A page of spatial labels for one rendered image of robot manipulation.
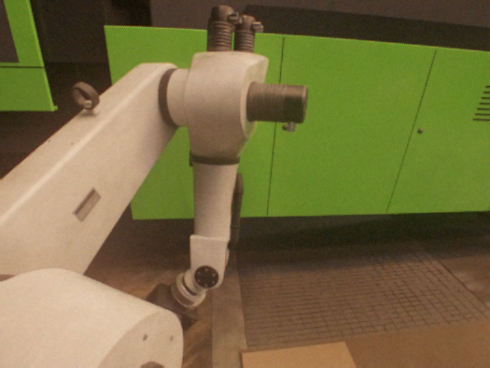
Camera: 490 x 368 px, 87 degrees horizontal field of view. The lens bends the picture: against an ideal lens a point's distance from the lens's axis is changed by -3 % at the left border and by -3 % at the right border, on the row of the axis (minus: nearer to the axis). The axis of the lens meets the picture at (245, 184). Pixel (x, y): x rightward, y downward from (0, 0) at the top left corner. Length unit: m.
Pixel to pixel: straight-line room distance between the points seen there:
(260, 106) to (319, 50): 0.68
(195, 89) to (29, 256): 0.57
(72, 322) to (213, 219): 0.75
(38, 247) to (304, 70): 1.23
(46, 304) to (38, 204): 0.25
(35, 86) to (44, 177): 0.96
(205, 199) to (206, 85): 0.44
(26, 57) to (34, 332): 1.30
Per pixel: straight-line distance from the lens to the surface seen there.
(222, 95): 0.80
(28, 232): 0.66
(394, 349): 1.87
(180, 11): 1.70
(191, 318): 1.40
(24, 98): 1.62
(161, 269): 2.18
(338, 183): 1.68
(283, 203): 1.62
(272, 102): 0.82
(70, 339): 0.41
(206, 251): 1.13
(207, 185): 1.04
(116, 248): 2.50
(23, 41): 1.57
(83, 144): 0.71
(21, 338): 0.43
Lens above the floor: 1.45
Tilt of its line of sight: 26 degrees down
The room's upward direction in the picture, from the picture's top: straight up
